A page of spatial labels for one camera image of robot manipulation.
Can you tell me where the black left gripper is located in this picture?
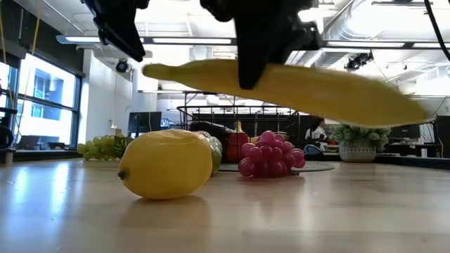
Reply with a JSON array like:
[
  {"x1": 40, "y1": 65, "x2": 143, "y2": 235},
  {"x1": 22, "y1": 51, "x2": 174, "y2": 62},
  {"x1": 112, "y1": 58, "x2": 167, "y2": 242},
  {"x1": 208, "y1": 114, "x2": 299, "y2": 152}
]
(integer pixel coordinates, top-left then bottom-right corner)
[{"x1": 82, "y1": 0, "x2": 150, "y2": 63}]

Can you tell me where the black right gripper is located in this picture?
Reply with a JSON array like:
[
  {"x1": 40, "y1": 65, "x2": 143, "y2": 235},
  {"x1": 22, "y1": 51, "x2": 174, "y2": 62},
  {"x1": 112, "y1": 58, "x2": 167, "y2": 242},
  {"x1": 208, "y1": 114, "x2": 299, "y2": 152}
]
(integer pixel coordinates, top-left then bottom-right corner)
[{"x1": 200, "y1": 0, "x2": 326, "y2": 90}]

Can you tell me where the yellow banana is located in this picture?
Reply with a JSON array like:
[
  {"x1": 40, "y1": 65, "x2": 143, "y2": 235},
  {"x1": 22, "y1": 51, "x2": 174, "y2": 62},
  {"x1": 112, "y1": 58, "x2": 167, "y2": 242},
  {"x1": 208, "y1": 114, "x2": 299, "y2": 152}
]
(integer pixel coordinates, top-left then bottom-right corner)
[
  {"x1": 235, "y1": 120, "x2": 261, "y2": 144},
  {"x1": 142, "y1": 58, "x2": 432, "y2": 129}
]

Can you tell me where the red bell pepper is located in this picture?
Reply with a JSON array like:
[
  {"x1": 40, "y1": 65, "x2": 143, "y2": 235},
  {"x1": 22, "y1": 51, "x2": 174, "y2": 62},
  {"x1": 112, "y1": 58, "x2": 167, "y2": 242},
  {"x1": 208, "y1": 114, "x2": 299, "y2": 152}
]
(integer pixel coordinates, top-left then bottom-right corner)
[{"x1": 226, "y1": 132, "x2": 251, "y2": 164}]

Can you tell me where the pink grape bunch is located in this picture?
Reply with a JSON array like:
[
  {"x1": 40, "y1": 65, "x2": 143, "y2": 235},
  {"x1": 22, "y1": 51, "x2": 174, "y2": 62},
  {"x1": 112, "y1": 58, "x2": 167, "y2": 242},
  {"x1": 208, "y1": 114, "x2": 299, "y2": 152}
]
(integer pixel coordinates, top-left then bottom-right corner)
[{"x1": 238, "y1": 130, "x2": 307, "y2": 179}]

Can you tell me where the green starfruit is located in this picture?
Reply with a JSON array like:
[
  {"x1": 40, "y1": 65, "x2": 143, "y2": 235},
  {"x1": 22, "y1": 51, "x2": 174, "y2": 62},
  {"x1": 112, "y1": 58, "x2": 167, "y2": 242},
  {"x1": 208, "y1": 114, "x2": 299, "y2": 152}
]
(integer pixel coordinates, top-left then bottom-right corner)
[{"x1": 198, "y1": 130, "x2": 224, "y2": 176}]

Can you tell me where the green grape bunch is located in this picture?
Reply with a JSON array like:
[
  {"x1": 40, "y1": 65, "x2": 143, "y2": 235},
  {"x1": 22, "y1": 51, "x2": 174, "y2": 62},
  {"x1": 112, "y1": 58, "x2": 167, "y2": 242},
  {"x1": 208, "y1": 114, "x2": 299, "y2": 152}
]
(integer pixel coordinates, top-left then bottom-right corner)
[{"x1": 76, "y1": 134, "x2": 134, "y2": 162}]

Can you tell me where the yellow lemon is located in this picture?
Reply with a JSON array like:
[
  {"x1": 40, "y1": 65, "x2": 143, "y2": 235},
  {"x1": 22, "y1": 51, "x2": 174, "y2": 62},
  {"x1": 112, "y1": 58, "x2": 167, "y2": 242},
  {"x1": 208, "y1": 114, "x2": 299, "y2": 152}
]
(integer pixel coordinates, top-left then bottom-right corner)
[{"x1": 117, "y1": 129, "x2": 214, "y2": 200}]

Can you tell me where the long ceiling light bar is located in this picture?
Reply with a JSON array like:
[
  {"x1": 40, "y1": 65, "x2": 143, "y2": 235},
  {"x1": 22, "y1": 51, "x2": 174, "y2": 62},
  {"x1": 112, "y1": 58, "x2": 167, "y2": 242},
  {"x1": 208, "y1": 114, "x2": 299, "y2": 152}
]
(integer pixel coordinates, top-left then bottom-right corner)
[{"x1": 56, "y1": 34, "x2": 450, "y2": 49}]

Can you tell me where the person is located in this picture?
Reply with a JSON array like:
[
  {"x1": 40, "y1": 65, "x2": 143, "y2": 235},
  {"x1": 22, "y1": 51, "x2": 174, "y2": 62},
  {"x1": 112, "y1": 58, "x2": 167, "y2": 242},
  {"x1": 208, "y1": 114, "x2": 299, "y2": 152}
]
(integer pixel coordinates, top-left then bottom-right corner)
[{"x1": 304, "y1": 117, "x2": 328, "y2": 152}]

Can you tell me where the large glass window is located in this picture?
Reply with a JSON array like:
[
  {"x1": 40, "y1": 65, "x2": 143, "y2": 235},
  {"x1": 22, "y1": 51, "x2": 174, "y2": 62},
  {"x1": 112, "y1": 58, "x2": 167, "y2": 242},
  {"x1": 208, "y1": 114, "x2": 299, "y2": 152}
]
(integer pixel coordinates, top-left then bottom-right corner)
[{"x1": 0, "y1": 52, "x2": 82, "y2": 152}]

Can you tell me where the blue chair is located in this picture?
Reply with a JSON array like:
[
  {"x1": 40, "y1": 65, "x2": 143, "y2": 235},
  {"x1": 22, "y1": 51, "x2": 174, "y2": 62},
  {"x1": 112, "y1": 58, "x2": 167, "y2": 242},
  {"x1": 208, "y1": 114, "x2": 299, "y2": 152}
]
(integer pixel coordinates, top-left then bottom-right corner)
[{"x1": 303, "y1": 143, "x2": 323, "y2": 157}]

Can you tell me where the green potted plant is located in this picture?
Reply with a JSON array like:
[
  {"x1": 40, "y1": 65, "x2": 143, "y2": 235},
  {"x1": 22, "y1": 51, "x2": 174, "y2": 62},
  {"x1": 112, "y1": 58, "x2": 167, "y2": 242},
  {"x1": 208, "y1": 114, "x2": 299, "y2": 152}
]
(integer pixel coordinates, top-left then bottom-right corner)
[{"x1": 329, "y1": 122, "x2": 392, "y2": 164}]

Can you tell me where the black wire basket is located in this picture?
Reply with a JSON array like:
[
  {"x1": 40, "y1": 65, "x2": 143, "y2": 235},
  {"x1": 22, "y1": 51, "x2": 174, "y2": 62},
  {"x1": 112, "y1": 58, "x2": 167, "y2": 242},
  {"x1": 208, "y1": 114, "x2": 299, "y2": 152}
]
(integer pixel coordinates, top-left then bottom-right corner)
[{"x1": 176, "y1": 104, "x2": 300, "y2": 164}]

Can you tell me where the silver ventilation duct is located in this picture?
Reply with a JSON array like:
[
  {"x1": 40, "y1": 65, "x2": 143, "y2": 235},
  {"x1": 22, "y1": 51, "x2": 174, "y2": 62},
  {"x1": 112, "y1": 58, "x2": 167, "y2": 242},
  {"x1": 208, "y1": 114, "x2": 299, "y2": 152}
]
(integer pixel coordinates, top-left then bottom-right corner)
[{"x1": 311, "y1": 0, "x2": 377, "y2": 74}]

